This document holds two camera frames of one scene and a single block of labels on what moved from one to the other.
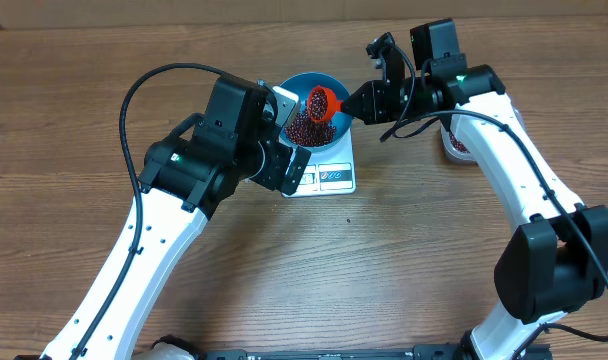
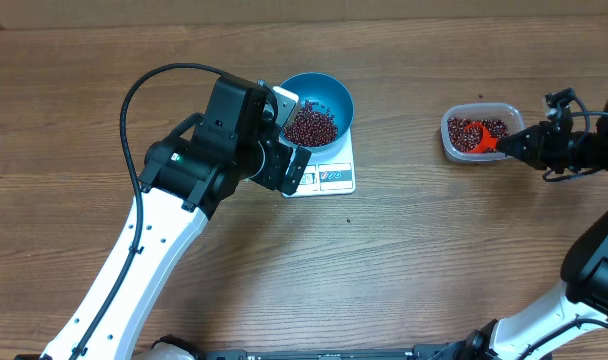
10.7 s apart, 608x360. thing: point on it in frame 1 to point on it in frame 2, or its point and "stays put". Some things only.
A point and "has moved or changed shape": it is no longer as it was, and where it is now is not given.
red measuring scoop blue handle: x=323 y=104 has moved or changed shape
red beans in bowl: x=306 y=131 stays put
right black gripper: x=379 y=101 to x=526 y=145
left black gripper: x=276 y=167 stays put
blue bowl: x=301 y=85 stays put
